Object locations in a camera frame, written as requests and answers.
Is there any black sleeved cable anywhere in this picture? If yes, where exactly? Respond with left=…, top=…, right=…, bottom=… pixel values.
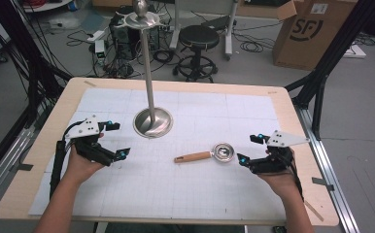
left=48, top=118, right=88, bottom=200

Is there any beige tape strip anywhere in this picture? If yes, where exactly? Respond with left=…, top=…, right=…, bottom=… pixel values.
left=303, top=199, right=325, bottom=223

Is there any person's left hand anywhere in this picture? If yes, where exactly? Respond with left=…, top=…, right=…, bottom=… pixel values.
left=61, top=131, right=106, bottom=188

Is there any white grid mat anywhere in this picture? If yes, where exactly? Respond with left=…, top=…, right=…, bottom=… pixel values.
left=27, top=86, right=289, bottom=221

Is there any person's right hand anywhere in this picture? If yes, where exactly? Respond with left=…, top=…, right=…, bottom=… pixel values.
left=256, top=147, right=299, bottom=199

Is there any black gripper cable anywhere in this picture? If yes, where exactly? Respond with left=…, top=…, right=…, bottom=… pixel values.
left=286, top=149, right=307, bottom=204

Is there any coiled black cable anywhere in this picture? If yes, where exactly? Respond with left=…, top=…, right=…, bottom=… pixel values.
left=239, top=40, right=265, bottom=54

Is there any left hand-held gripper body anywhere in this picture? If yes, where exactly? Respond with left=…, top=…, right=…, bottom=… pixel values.
left=64, top=115, right=117, bottom=167

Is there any white flat power strip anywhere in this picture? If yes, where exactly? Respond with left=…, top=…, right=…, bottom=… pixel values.
left=342, top=44, right=368, bottom=60

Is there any aluminium rail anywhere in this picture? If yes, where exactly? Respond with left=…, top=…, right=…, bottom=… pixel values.
left=0, top=124, right=37, bottom=213
left=293, top=104, right=361, bottom=233

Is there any white small device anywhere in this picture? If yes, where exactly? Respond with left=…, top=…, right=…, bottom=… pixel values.
left=93, top=39, right=107, bottom=65

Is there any tall steel stand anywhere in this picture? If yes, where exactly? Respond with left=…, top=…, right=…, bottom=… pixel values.
left=115, top=0, right=175, bottom=140

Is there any black metal frame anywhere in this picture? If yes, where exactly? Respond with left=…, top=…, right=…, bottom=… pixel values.
left=285, top=0, right=375, bottom=141
left=0, top=0, right=74, bottom=187

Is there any black computer tower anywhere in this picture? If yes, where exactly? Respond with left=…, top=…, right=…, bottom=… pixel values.
left=109, top=12, right=161, bottom=62

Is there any steel strainer with wooden handle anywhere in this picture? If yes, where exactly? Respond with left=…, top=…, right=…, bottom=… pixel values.
left=173, top=142, right=236, bottom=164

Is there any round white table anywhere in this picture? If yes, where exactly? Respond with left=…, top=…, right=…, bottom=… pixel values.
left=21, top=0, right=74, bottom=14

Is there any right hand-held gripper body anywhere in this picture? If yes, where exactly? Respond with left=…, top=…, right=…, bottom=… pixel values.
left=249, top=129, right=311, bottom=175

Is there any white metal stand frame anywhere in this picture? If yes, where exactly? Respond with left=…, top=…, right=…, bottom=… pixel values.
left=168, top=0, right=238, bottom=61

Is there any cardboard box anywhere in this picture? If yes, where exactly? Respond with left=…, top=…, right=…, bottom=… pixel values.
left=271, top=0, right=360, bottom=72

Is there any black round stool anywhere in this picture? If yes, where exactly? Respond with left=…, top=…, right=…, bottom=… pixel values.
left=172, top=24, right=222, bottom=83

